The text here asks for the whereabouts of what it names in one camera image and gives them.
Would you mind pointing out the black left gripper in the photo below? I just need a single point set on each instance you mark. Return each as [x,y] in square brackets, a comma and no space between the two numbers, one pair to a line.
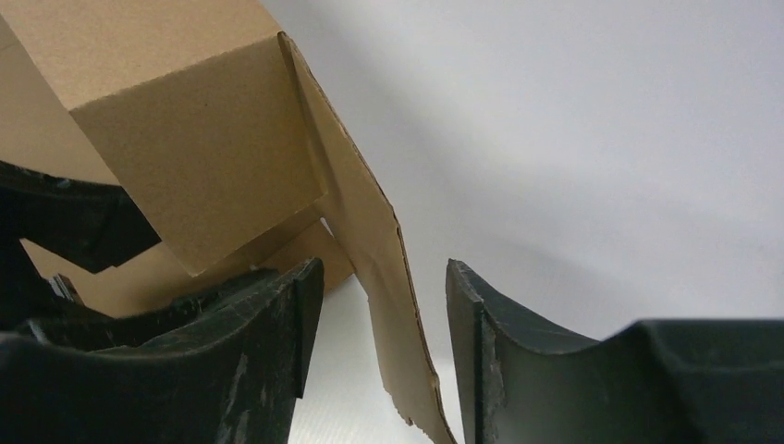
[91,225]

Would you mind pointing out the brown cardboard box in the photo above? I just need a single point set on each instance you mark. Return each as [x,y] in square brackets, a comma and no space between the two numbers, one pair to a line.
[210,118]

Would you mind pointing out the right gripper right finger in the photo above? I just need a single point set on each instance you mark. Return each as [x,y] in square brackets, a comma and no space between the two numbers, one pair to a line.
[525,379]

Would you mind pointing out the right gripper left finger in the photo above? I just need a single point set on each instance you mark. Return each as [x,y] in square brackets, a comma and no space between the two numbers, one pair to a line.
[223,365]

